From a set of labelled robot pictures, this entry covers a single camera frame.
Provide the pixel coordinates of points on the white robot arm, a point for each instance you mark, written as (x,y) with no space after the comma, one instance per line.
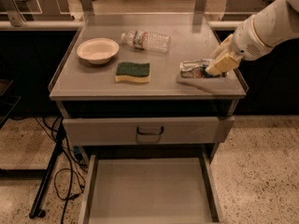
(277,23)

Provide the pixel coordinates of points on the dark side table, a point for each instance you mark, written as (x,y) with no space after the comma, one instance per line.
(8,100)

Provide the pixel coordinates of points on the grey metal drawer cabinet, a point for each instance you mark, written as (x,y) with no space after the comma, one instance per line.
(82,90)

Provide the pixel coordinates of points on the open middle drawer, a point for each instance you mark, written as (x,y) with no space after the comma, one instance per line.
(150,191)

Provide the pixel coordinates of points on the green yellow sponge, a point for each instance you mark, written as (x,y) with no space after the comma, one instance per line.
(133,72)

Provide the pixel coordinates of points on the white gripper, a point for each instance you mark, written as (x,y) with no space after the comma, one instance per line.
(249,41)

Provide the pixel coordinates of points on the silver blue redbull can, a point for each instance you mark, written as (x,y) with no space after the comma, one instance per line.
(196,69)

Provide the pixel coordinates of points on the clear plastic water bottle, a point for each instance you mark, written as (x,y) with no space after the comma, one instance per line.
(151,41)

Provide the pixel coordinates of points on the closed upper drawer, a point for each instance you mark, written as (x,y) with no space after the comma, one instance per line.
(116,132)

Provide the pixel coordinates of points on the black stand leg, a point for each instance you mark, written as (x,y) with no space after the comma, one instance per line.
(36,210)

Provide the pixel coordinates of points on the white horizontal rail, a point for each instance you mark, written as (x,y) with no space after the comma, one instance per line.
(74,25)

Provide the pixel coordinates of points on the white paper bowl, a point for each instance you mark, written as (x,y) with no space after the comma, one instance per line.
(98,50)

